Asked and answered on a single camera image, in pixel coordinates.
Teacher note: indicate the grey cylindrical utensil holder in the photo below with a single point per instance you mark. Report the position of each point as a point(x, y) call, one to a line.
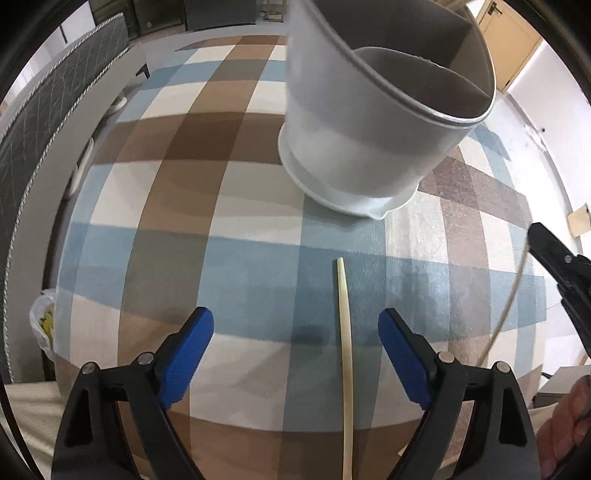
point(379, 93)

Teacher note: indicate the wooden door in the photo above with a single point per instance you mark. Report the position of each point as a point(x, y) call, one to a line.
point(511, 40)

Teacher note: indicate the grey quilted bed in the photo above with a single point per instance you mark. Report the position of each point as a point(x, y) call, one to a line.
point(43, 135)

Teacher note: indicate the checkered blue brown rug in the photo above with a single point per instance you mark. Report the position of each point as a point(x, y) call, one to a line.
point(187, 205)

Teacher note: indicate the plastic bag with yellow items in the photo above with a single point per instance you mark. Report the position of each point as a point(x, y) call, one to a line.
point(41, 318)

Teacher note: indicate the wooden chopstick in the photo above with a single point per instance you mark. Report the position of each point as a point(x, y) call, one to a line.
point(503, 341)
point(348, 390)

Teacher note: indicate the cardboard piece by wall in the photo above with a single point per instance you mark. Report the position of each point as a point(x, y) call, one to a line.
point(579, 221)

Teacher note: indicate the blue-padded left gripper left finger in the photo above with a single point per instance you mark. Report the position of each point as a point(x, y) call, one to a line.
point(91, 442)

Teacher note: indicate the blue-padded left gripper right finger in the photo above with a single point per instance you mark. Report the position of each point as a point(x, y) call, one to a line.
point(500, 442)

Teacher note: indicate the person's right hand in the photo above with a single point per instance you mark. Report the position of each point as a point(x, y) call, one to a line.
point(565, 429)

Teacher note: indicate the black glass display cabinet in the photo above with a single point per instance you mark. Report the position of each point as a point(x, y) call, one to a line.
point(142, 17)

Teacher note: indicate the dark grey refrigerator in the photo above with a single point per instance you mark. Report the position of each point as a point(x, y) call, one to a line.
point(210, 14)

